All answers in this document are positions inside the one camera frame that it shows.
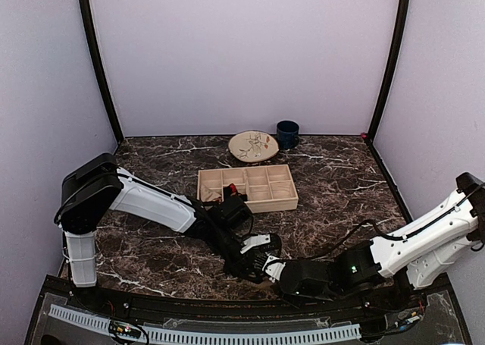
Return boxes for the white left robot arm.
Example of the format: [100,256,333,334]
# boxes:
[54,153,285,312]

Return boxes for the left black corner post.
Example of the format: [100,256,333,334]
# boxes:
[78,0,124,145]

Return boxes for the black corner post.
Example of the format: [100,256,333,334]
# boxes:
[78,0,124,145]
[366,0,410,144]

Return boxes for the wooden compartment tray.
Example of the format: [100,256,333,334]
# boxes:
[197,165,299,213]

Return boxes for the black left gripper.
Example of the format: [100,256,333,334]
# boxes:
[209,225,262,284]

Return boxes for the dark blue mug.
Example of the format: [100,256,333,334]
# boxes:
[277,121,299,150]

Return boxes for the right black corner post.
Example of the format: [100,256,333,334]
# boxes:
[366,0,410,144]

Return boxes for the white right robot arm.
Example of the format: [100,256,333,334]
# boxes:
[262,172,484,310]

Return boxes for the patterned ceramic plate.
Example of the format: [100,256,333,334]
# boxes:
[228,130,279,163]

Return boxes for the beige striped sock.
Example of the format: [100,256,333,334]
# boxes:
[199,184,224,203]

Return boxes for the black argyle sock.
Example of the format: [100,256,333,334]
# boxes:
[223,183,240,201]

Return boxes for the white slotted cable duct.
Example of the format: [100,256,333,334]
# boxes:
[48,305,361,345]

